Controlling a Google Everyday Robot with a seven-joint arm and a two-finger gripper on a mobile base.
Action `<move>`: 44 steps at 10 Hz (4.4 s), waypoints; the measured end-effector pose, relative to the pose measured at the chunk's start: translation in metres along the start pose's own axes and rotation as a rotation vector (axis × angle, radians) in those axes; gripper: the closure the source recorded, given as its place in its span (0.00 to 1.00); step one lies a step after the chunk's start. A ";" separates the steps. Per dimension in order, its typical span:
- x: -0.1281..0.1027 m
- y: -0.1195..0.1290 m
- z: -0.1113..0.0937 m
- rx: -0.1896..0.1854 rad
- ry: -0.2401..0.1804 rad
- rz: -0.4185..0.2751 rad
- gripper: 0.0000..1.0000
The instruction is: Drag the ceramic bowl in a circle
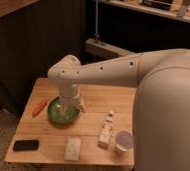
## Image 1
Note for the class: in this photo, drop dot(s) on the orange carrot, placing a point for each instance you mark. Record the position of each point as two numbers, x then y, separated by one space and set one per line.
40 106

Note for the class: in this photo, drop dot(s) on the green ceramic bowl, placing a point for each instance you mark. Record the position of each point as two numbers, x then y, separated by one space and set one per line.
56 116

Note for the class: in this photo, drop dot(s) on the metal pole stand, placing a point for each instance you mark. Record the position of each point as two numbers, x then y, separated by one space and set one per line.
96 34

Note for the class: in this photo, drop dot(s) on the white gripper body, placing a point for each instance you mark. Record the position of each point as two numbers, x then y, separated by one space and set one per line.
69 95

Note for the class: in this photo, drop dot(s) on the small clear bottle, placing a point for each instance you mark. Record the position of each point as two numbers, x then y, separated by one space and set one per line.
106 131

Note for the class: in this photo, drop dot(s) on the wooden shelf with items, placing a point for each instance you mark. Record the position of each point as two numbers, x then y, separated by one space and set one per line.
171 9

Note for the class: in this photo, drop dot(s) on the white sponge block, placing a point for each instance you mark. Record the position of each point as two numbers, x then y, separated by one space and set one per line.
73 148

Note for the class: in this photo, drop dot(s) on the wooden side table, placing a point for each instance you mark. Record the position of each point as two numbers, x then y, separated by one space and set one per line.
98 101

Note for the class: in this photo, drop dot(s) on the wooden base beam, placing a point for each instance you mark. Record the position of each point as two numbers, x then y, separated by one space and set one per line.
104 50

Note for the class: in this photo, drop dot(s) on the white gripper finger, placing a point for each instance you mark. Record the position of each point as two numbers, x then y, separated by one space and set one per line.
64 107
81 105

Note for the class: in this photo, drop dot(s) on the white plastic cup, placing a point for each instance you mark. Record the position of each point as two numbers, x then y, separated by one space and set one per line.
123 142

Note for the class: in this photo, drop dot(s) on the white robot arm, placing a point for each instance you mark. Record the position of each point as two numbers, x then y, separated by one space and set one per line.
161 108

